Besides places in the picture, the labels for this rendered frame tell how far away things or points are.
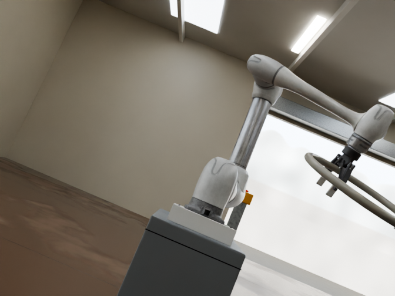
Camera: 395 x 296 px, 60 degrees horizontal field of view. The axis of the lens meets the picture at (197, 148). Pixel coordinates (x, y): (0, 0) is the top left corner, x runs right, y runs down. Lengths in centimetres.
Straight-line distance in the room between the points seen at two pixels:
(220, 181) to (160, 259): 41
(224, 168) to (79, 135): 649
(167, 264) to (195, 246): 13
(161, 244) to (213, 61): 677
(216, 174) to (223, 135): 604
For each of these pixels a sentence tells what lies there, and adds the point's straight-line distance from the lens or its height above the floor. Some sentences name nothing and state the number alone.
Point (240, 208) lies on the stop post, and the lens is 259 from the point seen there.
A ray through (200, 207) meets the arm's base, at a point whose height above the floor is 89.
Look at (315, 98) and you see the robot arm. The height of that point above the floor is 155.
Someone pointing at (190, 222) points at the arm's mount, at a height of 82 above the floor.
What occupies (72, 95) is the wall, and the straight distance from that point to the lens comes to 806.
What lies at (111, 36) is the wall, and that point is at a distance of 828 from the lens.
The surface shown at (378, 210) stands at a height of 111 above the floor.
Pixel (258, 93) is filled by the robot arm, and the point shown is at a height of 153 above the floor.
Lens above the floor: 96
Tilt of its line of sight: 6 degrees up
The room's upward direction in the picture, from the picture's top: 23 degrees clockwise
